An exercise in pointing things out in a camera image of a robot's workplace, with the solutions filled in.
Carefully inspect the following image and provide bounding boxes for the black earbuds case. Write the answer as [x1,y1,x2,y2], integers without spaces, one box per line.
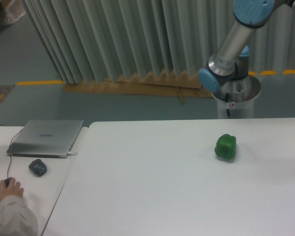
[29,159,48,177]

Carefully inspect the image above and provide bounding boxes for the black computer mouse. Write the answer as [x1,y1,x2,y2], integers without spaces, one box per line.
[0,177,12,191]

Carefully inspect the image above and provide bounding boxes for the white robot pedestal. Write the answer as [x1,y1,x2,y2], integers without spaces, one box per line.
[212,75,261,119]

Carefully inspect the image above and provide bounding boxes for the person's right hand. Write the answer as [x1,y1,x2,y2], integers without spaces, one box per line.
[0,177,24,202]

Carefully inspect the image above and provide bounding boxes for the brown cardboard sheet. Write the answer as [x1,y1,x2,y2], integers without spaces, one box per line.
[62,70,212,104]

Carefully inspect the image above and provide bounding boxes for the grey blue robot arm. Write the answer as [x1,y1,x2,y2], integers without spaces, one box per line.
[198,0,295,92]

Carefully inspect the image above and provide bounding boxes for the silver closed laptop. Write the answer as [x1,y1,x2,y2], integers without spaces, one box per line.
[6,119,84,158]

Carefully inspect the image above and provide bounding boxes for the white usb plug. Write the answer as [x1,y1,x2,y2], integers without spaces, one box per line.
[67,152,78,156]

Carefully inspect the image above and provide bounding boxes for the green bell pepper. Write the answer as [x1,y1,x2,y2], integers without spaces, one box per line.
[214,134,236,161]

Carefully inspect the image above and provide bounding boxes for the black mouse cable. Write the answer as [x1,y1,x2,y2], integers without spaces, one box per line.
[0,124,23,179]

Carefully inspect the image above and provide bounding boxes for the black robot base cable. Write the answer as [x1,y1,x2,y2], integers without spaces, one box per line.
[225,92,231,119]

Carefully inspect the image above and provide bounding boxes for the pale green pleated curtain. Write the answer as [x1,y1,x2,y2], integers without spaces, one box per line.
[21,0,295,82]

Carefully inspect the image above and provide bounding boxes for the clear plastic bag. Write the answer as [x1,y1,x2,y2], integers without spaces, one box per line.
[0,0,26,26]

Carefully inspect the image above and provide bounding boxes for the grey sleeved forearm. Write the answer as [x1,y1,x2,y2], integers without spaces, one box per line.
[0,196,38,236]

